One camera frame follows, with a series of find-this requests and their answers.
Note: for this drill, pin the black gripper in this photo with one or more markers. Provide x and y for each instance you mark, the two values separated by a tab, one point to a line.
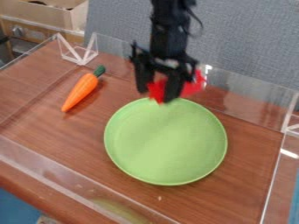
166	57

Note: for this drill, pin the red star-shaped block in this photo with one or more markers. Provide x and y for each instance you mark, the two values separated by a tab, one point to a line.
190	87

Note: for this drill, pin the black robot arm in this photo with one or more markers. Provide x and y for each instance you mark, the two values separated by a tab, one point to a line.
172	12

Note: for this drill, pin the green round plate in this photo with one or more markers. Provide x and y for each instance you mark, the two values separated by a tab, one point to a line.
167	145

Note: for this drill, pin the orange toy carrot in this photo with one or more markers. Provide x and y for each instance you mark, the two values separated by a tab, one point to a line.
84	86

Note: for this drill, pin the cardboard box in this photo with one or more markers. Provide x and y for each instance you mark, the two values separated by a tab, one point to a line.
60	13

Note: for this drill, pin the clear acrylic tray wall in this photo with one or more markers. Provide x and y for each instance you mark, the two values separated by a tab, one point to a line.
52	161

